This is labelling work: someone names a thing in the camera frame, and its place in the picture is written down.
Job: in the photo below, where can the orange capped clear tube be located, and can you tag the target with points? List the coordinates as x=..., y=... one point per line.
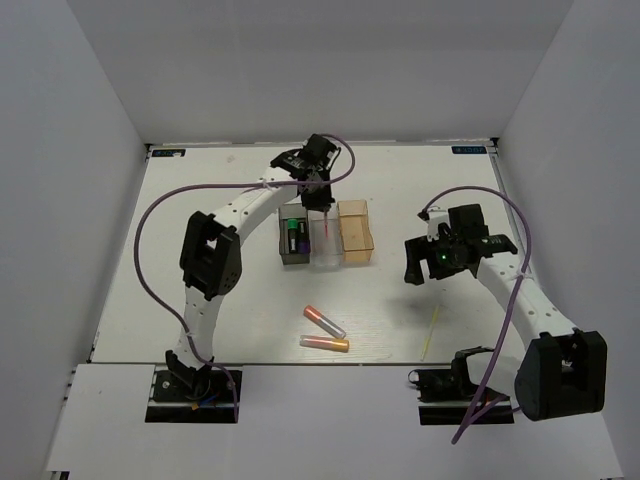
x=324, y=343
x=320, y=320

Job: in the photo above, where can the right blue corner label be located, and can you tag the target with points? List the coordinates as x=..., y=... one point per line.
x=468, y=150

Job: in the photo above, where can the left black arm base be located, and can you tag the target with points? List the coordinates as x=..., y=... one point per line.
x=171, y=401

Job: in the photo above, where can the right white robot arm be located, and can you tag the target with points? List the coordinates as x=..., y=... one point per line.
x=563, y=370

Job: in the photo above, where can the clear plastic container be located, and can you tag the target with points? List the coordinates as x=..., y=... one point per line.
x=325, y=254

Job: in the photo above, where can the dark grey translucent container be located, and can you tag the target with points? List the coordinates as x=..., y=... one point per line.
x=291, y=210

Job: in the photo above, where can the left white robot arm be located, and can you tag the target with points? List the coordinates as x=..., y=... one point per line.
x=211, y=259

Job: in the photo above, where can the yellow thin pen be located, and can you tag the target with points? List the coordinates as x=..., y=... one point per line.
x=426, y=344

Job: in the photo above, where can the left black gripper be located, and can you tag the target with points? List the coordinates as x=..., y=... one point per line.
x=318, y=203

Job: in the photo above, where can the purple capped black marker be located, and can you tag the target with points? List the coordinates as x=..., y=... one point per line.
x=303, y=242

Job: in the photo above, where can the blue corner label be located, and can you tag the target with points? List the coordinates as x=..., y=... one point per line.
x=168, y=153
x=468, y=150

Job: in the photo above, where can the orange translucent container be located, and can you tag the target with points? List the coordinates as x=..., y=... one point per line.
x=356, y=238

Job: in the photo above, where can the left blue corner label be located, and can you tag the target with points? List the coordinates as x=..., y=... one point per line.
x=168, y=153

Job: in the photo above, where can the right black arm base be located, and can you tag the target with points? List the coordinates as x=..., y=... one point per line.
x=446, y=393

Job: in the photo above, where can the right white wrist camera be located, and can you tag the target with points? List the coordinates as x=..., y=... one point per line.
x=434, y=217

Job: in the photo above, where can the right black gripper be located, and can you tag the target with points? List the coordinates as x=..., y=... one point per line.
x=420, y=248

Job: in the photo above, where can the green capped black marker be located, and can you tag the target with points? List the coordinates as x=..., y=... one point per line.
x=292, y=235

